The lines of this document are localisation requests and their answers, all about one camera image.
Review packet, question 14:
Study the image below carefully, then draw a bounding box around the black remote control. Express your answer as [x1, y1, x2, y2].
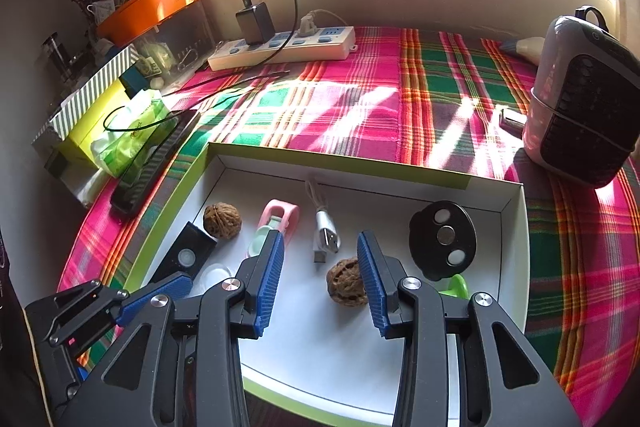
[109, 109, 200, 217]

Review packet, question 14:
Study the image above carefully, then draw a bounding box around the glass jar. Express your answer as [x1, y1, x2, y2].
[42, 34, 76, 82]

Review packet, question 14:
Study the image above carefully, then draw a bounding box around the small black rectangular device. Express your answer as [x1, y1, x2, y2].
[149, 222, 218, 285]

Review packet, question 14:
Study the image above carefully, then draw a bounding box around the small teal box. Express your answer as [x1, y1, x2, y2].
[120, 62, 161, 98]

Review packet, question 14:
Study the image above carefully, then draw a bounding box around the cream brush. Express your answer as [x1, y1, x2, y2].
[497, 36, 546, 64]

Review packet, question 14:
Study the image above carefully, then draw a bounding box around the orange tray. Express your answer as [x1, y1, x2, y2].
[96, 0, 207, 48]

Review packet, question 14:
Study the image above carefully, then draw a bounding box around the thin black cable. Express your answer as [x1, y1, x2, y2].
[102, 69, 293, 132]

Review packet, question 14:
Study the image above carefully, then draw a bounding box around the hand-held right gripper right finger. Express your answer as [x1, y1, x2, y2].
[356, 230, 583, 427]

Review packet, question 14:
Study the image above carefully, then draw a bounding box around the brown walnut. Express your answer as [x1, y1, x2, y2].
[202, 202, 243, 239]
[326, 258, 370, 308]

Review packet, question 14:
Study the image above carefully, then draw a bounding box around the pink clip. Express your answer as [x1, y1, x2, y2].
[247, 199, 301, 260]

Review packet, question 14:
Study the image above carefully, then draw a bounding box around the white round cap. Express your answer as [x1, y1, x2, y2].
[200, 264, 233, 290]

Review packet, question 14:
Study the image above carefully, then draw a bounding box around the black round disc with magnets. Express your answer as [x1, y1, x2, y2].
[407, 200, 477, 282]

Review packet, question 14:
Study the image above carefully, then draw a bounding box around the grey portable heater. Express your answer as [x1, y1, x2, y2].
[521, 6, 640, 190]

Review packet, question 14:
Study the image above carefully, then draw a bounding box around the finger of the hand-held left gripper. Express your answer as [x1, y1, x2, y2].
[115, 271, 193, 328]

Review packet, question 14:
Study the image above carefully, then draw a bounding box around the small metallic rectangular object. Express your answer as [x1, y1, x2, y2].
[499, 107, 528, 138]

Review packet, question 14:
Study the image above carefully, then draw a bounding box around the white box with green edge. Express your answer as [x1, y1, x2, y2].
[122, 142, 530, 427]

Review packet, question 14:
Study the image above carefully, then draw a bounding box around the white USB cable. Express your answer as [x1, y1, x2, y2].
[305, 177, 342, 264]

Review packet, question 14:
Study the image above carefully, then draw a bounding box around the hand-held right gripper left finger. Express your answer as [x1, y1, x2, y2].
[57, 228, 287, 427]

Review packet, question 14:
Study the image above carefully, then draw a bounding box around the white power strip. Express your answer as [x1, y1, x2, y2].
[207, 26, 357, 72]

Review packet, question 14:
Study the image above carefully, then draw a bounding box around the yellow-green box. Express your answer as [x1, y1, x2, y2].
[55, 79, 136, 170]

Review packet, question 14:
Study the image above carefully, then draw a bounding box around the striped box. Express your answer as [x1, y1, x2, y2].
[31, 44, 141, 142]

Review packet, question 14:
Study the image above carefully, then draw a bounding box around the white mug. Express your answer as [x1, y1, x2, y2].
[86, 2, 113, 25]

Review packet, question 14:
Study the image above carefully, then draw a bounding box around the green and white spool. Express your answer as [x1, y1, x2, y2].
[440, 273, 471, 300]

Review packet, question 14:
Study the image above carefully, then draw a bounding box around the green tissue pack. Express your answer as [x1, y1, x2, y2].
[90, 89, 172, 178]

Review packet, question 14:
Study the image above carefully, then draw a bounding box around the clear plastic container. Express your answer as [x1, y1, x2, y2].
[135, 2, 221, 82]

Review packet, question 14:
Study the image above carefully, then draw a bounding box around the black charger cable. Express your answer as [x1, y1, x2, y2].
[242, 0, 298, 65]

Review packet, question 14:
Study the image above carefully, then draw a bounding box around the black charger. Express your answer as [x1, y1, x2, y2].
[235, 3, 275, 45]

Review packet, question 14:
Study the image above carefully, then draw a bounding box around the white plug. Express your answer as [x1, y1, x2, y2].
[299, 9, 351, 35]

